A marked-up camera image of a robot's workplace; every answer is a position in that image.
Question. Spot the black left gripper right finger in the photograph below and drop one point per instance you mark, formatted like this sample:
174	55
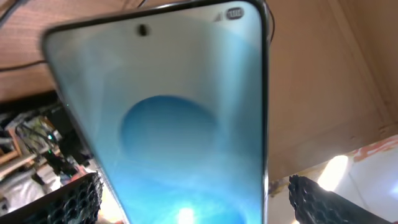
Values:
315	205

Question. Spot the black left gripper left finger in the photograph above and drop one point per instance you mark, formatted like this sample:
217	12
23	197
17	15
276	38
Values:
77	202

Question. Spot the blue Galaxy smartphone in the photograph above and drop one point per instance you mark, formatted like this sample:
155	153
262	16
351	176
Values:
172	102

